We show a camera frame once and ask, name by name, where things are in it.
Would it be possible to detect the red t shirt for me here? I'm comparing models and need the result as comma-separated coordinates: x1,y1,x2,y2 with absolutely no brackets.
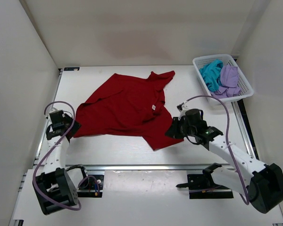
74,71,183,150

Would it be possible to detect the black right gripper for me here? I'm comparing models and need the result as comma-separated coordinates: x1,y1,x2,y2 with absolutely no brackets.
165,117,197,140

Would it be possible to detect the teal t shirt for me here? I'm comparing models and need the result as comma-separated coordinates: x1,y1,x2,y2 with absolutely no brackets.
199,59,223,92

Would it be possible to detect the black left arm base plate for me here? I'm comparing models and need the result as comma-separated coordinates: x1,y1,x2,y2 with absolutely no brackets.
77,170,105,198

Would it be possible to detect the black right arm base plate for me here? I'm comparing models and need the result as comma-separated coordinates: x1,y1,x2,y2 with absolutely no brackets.
175,170,233,200

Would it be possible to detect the white plastic basket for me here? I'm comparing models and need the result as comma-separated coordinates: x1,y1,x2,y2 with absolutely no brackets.
192,54,254,107

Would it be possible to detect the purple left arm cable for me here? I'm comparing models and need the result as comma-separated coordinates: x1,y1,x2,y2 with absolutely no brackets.
32,101,100,210

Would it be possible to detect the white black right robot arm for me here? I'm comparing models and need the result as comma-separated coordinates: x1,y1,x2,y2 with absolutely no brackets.
166,105,283,213

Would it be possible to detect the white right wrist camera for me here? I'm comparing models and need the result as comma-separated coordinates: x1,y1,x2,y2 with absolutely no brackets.
177,101,190,119

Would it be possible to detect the blue label sticker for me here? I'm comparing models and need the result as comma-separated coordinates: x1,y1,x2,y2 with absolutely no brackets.
63,67,80,71

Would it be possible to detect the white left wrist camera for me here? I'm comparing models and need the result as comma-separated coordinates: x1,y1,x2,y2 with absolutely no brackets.
44,107,59,119

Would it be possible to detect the aluminium table rail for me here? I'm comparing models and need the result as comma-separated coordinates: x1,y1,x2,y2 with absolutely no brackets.
66,164,227,171

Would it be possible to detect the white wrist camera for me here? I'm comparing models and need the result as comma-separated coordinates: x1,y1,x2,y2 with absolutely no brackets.
177,101,190,119
44,107,59,119

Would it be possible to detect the lilac t shirt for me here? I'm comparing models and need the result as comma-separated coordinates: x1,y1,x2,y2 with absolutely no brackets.
212,65,241,99

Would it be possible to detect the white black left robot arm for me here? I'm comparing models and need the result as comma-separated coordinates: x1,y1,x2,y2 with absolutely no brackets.
33,110,90,215

